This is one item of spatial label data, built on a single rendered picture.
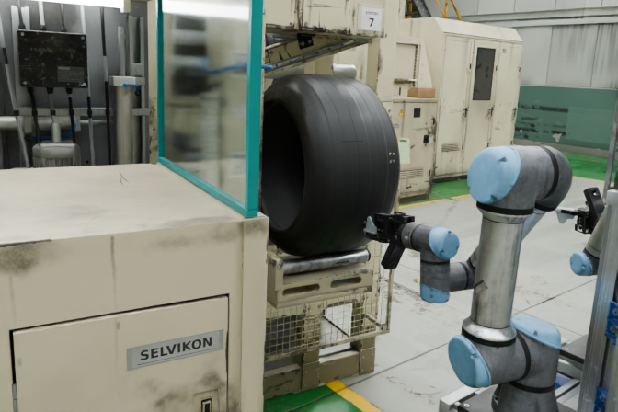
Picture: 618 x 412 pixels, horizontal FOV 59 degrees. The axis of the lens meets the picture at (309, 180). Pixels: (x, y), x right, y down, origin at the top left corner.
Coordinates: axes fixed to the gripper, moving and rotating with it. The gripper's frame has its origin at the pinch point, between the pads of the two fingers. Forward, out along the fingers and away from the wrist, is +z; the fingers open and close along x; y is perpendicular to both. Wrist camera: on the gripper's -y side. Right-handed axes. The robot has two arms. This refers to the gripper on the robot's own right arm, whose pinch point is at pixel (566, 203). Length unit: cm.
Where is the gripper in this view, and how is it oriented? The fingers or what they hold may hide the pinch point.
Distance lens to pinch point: 223.3
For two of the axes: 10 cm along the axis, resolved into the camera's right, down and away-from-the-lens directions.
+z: -2.2, -2.0, 9.6
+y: 0.9, 9.7, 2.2
